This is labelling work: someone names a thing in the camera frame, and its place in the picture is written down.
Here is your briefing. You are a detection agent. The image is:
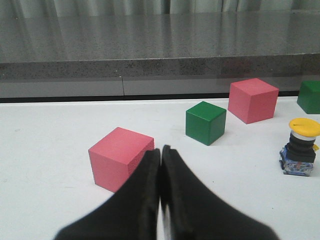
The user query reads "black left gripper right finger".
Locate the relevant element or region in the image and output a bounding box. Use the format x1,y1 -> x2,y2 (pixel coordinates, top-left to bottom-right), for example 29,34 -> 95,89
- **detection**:
161,145 -> 278,240

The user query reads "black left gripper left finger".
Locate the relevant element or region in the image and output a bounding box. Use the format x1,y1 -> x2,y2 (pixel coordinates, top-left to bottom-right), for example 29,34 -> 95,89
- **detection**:
55,148 -> 161,240

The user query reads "yellow push button switch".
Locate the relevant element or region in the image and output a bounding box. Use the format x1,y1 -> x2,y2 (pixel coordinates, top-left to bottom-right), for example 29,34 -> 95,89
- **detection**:
279,117 -> 320,177

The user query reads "pink cube near gripper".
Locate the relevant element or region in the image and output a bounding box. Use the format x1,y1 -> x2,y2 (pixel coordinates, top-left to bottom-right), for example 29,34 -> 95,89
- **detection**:
88,127 -> 155,193

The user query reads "green cube left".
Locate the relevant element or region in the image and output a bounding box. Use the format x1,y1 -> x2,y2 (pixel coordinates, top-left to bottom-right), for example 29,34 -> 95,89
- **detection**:
185,101 -> 227,146

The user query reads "green cube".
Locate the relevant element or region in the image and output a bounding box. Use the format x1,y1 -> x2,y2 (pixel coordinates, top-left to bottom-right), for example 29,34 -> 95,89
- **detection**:
297,80 -> 320,114
185,101 -> 227,146

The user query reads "pink cube centre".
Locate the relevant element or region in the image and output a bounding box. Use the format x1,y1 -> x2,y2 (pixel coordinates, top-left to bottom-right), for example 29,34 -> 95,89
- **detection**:
228,78 -> 279,124

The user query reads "green cube right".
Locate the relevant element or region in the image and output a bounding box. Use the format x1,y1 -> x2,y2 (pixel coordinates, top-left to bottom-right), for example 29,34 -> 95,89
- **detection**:
297,80 -> 320,114

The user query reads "grey stone ledge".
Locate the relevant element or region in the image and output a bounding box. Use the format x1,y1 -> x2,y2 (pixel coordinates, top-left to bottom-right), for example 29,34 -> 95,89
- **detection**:
0,10 -> 320,99

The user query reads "grey curtain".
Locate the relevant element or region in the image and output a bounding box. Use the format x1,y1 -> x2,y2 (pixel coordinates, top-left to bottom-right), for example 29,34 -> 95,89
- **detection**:
0,0 -> 320,19

